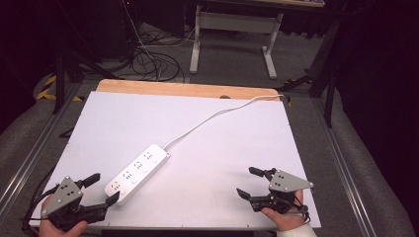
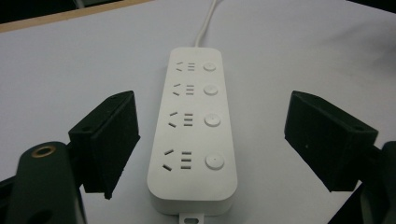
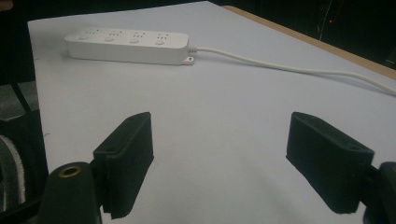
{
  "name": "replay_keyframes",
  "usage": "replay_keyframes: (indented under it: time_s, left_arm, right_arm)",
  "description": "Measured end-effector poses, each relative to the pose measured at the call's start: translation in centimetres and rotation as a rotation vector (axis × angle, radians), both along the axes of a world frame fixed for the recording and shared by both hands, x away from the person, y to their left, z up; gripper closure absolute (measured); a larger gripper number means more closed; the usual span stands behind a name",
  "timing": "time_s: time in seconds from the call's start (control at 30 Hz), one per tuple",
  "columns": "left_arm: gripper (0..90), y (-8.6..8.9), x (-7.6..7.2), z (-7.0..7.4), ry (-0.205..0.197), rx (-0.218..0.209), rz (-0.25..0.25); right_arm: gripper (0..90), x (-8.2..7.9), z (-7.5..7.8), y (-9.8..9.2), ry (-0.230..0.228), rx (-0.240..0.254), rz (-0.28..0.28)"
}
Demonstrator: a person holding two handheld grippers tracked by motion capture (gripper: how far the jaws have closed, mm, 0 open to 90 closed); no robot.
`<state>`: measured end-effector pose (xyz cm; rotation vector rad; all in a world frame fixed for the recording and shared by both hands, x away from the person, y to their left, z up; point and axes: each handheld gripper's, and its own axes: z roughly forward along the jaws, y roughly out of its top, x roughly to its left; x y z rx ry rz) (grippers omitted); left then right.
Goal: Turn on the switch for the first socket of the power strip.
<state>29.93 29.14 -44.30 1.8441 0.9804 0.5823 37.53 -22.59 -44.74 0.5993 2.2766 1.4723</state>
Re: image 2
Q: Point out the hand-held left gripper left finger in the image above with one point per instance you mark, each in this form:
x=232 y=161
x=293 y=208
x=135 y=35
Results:
x=106 y=140

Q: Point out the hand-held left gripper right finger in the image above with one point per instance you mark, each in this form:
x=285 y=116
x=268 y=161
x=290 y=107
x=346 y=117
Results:
x=327 y=140

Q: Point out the white power strip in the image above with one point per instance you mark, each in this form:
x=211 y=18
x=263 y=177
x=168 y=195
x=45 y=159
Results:
x=192 y=137

